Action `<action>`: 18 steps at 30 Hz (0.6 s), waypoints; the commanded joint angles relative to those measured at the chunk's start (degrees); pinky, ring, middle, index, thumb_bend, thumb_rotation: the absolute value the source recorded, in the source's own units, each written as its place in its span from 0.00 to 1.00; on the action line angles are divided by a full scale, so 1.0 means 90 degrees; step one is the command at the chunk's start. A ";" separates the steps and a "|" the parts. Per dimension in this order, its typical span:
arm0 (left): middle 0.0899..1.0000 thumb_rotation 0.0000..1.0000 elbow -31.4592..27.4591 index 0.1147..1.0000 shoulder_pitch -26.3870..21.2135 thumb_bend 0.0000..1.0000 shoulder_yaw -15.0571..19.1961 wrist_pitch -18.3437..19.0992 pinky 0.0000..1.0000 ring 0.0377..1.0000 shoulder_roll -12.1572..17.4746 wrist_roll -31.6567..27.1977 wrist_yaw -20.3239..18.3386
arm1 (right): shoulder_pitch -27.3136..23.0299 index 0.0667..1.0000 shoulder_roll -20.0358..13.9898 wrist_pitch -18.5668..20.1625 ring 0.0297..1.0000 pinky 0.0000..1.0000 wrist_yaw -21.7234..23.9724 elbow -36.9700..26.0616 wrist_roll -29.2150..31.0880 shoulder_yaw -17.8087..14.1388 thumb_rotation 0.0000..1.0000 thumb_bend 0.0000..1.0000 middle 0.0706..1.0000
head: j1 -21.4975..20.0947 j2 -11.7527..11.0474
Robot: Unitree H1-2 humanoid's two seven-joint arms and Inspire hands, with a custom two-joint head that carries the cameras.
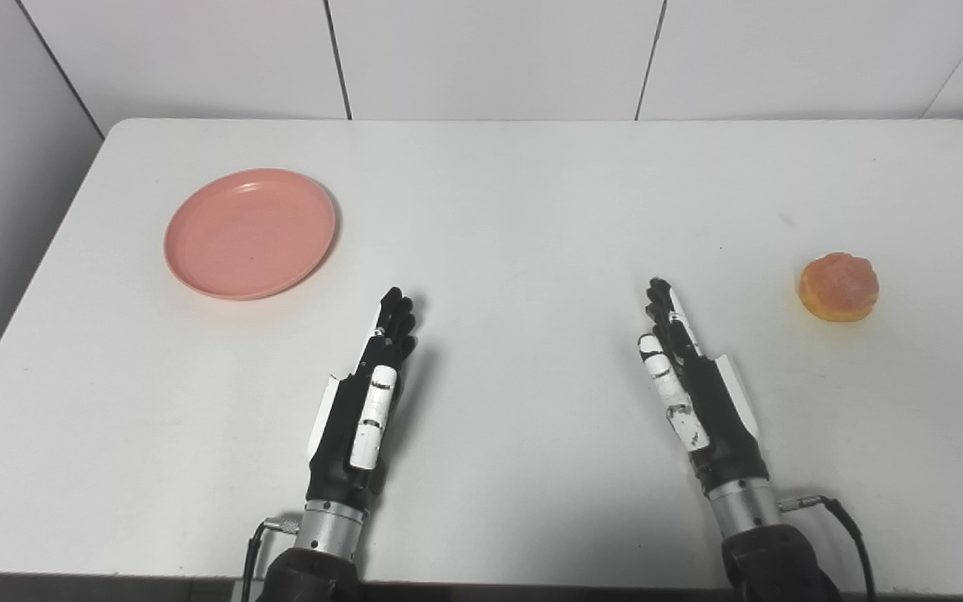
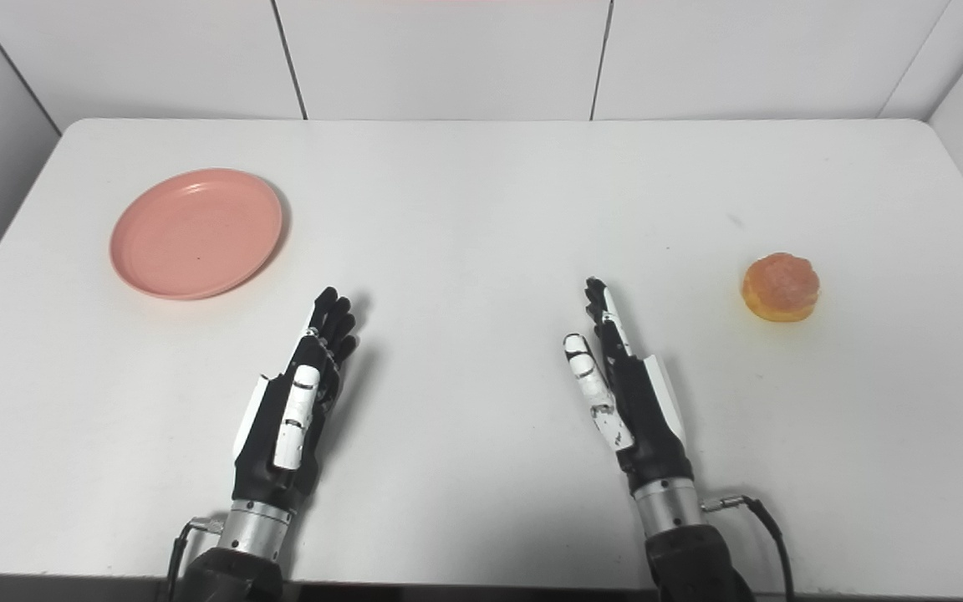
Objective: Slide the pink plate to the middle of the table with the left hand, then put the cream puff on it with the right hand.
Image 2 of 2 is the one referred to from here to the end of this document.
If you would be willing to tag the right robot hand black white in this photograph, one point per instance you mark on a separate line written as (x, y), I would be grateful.
(636, 410)

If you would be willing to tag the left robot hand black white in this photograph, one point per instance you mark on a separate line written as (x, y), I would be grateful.
(291, 414)

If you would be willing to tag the orange cream puff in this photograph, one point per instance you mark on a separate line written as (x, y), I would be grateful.
(780, 287)

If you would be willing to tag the pink round plate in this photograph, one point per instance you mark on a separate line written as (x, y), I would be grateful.
(196, 233)

